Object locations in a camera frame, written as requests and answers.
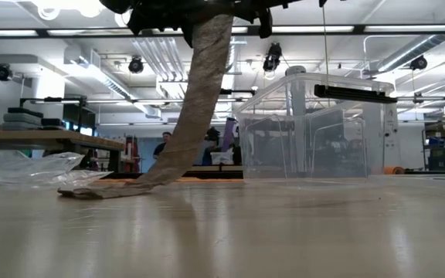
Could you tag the black aluminium rig frame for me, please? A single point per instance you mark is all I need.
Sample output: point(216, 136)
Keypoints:
point(122, 175)

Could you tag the clear plastic bag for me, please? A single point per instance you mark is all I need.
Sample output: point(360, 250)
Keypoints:
point(21, 170)

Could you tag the orange elastic bandage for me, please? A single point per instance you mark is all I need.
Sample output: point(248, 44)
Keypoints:
point(390, 170)

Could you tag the person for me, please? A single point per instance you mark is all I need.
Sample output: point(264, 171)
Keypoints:
point(161, 148)

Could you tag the clear plastic storage box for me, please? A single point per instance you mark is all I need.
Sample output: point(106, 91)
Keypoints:
point(303, 154)

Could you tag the brown elastic bandage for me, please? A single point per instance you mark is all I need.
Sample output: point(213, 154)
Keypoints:
point(203, 96)

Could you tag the stack of grey pads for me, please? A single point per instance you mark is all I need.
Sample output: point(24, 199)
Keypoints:
point(19, 117)

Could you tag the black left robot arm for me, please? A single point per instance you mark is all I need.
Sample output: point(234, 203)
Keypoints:
point(114, 4)

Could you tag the white plastic bin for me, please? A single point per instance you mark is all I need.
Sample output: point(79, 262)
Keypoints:
point(222, 158)

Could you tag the black ceiling spotlight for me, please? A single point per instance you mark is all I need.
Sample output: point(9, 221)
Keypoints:
point(272, 56)
point(418, 63)
point(3, 72)
point(136, 65)

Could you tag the wooden top workbench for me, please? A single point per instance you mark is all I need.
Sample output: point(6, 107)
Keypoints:
point(52, 138)

